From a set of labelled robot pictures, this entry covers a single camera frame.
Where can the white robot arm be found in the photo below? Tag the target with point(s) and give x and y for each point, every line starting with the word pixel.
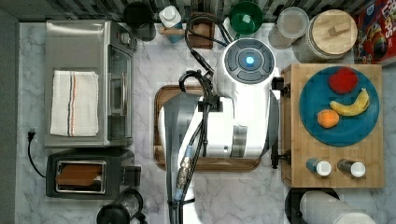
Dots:
pixel 229 112

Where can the brown wooden tray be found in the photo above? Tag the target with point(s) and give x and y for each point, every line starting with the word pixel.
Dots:
pixel 168 130

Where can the blue white water carton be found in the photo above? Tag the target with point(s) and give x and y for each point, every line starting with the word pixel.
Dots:
pixel 172 26

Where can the green mug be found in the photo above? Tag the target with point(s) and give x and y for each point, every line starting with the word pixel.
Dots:
pixel 245 19

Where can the black cup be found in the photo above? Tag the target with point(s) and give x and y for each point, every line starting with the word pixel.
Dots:
pixel 139 18

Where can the stainless steel toaster oven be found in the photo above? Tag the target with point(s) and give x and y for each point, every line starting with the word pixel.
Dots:
pixel 106 48

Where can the blue plate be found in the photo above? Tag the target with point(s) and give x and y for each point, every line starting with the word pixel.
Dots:
pixel 316 95

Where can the white striped dish towel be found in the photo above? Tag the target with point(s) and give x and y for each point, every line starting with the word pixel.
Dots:
pixel 74 104

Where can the orange plush fruit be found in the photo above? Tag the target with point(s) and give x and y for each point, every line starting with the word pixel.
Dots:
pixel 327 118

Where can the jar with clear lid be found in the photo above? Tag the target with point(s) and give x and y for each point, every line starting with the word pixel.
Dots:
pixel 291 24

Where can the blue shaker white cap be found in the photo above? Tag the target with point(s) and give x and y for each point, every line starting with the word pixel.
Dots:
pixel 318 166

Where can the black toaster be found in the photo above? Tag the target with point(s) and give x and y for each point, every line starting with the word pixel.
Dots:
pixel 91 173

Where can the red plush apple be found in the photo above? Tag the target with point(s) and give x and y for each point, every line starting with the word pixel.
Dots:
pixel 344 80

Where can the paper towel roll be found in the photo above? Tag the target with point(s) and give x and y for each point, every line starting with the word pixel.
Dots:
pixel 321 206

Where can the jar with wooden lid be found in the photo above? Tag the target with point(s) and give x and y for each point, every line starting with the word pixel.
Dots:
pixel 330 36

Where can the yellow plush banana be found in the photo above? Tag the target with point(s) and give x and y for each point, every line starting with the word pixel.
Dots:
pixel 357 107

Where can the grey shaker white cap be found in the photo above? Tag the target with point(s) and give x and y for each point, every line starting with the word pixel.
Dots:
pixel 354 168

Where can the red Froot Loops box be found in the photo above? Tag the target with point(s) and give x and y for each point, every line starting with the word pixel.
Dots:
pixel 376 42

